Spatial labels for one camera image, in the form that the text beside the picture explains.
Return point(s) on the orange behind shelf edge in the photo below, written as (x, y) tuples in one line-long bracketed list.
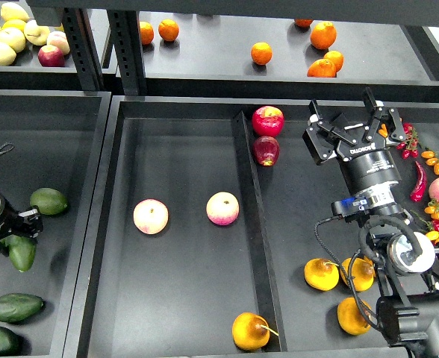
[(303, 23)]

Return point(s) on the pink peach on shelf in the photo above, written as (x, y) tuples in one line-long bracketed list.
[(59, 40)]

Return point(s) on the cherry tomato bunch upper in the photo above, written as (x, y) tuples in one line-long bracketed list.
[(409, 146)]

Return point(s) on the pale yellow apple middle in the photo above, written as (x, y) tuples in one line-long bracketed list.
[(14, 38)]

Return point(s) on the black shelf post left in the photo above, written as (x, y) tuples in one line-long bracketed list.
[(76, 24)]

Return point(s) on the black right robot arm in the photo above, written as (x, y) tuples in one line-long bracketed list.
[(406, 262)]

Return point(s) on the red chili pepper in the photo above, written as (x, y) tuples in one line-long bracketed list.
[(419, 189)]

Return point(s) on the black left tray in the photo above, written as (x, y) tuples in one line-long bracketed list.
[(57, 142)]

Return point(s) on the green avocado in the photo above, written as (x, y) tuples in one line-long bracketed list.
[(49, 201), (21, 251)]

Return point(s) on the large orange upper right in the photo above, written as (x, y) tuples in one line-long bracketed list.
[(323, 35)]

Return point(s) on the bright red apple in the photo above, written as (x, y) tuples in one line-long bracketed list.
[(268, 121)]

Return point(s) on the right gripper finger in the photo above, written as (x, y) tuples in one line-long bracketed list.
[(375, 110), (333, 130)]

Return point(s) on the pale yellow apple front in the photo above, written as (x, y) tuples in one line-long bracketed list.
[(7, 55)]

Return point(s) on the yellow pear bottom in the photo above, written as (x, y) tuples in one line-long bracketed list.
[(350, 319)]

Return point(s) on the orange front right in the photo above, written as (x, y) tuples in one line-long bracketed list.
[(322, 68)]

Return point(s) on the orange centre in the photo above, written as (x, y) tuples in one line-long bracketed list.
[(261, 53)]

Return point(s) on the orange right small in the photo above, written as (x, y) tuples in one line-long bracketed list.
[(336, 58)]

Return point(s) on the dark avocado lower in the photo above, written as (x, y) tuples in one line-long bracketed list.
[(17, 307)]

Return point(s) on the black centre divided tray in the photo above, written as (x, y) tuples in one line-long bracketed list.
[(177, 293)]

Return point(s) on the cherry tomato bunch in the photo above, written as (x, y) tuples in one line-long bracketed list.
[(429, 220), (409, 146)]

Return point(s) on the dark red apple on shelf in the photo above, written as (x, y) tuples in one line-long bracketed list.
[(51, 56)]

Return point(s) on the cherry tomato bunch lower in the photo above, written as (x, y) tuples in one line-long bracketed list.
[(429, 220)]

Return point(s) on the pink apple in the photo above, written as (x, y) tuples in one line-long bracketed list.
[(150, 216), (222, 208)]

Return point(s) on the yellow lemon on shelf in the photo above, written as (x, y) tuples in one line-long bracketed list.
[(15, 23)]

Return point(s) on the pale yellow apple right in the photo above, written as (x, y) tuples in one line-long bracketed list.
[(36, 34)]

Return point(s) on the pink apple right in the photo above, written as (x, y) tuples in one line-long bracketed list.
[(222, 208)]

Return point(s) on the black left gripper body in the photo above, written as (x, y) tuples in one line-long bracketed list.
[(10, 220)]

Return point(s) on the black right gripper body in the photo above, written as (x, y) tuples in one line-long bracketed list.
[(322, 151)]

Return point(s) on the yellow pear hidden middle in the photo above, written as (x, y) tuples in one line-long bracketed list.
[(362, 273)]

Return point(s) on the pink apple left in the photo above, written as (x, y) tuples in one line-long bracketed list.
[(150, 216)]

